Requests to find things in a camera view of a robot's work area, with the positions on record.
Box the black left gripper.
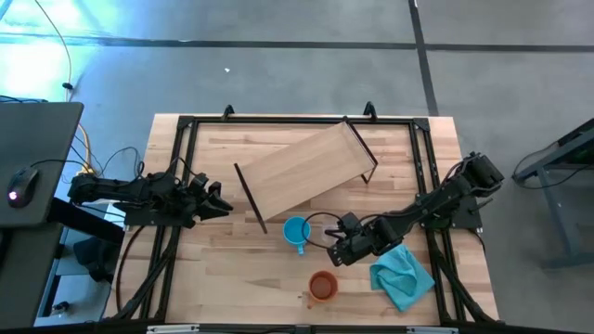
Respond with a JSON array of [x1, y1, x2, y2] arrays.
[[183, 181, 235, 223]]

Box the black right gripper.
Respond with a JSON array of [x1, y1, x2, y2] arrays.
[[324, 225, 381, 268]]

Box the orange mug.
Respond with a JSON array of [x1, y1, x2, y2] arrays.
[[306, 270, 340, 310]]

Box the blue mug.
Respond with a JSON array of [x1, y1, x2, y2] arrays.
[[282, 215, 313, 256]]

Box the wooden shelf black metal legs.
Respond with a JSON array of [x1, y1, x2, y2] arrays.
[[233, 115, 380, 235]]

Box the teal cloth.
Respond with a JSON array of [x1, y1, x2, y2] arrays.
[[369, 244, 436, 313]]

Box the black fabric bag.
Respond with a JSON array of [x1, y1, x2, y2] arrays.
[[72, 236, 115, 283]]

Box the dark grey desk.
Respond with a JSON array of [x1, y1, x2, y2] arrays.
[[0, 100, 85, 228]]

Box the black computer mouse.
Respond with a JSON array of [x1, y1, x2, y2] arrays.
[[6, 166, 40, 210]]

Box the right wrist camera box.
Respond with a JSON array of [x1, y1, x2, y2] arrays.
[[340, 212, 362, 233]]

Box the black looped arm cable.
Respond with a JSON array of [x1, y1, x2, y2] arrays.
[[301, 212, 347, 250]]

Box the black aluminium table frame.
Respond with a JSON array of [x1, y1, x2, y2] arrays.
[[104, 101, 500, 334]]

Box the thick black cable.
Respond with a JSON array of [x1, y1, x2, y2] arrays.
[[115, 225, 150, 317]]

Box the yellow cable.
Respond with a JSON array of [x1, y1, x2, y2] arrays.
[[75, 122, 98, 176]]

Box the thin pale floor cable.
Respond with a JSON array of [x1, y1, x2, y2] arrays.
[[32, 0, 74, 102]]

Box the grey metal desk frame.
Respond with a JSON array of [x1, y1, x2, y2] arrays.
[[511, 118, 594, 270]]

